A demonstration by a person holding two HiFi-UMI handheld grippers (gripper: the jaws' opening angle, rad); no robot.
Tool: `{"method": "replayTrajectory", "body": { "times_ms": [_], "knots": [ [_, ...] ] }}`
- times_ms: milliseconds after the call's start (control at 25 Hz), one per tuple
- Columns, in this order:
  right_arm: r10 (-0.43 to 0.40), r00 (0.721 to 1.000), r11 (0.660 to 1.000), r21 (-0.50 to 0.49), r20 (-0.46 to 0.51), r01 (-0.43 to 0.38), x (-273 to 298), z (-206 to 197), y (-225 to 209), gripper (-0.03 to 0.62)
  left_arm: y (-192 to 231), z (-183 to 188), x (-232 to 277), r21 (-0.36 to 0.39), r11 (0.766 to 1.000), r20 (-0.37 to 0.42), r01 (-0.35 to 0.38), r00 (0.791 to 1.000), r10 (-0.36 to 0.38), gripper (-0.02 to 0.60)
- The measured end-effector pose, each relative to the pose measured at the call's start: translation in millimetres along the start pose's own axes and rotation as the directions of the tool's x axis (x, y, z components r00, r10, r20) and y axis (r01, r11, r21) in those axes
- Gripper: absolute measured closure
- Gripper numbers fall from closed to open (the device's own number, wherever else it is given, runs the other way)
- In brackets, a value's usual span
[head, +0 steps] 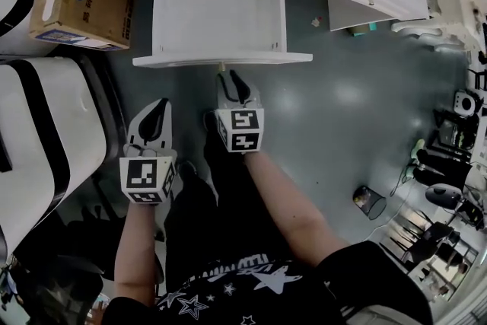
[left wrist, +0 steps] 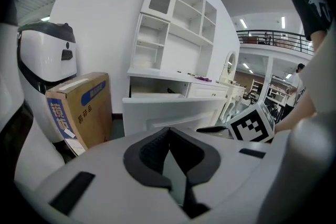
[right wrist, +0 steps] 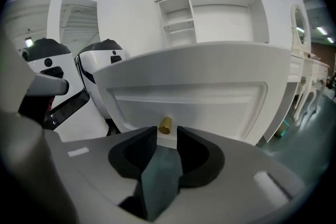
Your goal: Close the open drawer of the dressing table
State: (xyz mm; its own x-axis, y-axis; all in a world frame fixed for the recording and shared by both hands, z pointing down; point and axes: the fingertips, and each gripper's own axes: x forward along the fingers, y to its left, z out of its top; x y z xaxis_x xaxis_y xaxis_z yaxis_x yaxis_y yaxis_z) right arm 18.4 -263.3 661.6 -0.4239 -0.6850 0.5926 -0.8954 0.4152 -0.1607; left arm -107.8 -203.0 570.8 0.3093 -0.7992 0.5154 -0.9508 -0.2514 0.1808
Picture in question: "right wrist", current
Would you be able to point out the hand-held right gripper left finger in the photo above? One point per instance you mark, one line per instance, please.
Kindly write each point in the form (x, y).
(99, 165)

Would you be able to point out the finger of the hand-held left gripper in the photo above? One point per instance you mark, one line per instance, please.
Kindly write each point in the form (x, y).
(47, 86)
(29, 160)

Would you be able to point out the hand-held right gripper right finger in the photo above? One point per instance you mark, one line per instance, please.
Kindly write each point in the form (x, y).
(236, 178)

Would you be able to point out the gold drawer knob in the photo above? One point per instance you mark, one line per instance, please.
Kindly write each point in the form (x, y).
(166, 126)

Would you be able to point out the large white drawer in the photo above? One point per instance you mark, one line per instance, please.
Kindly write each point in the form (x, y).
(189, 73)

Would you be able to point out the white desk with drawers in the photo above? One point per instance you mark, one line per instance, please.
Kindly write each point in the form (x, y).
(218, 21)

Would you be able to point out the white and black robot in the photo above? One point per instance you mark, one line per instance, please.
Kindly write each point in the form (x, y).
(60, 68)
(102, 60)

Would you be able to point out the cream vanity table with mirror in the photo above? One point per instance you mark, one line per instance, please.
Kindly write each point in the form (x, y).
(307, 68)

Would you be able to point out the ceiling light panel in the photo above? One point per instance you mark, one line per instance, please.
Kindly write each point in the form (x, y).
(321, 30)
(330, 40)

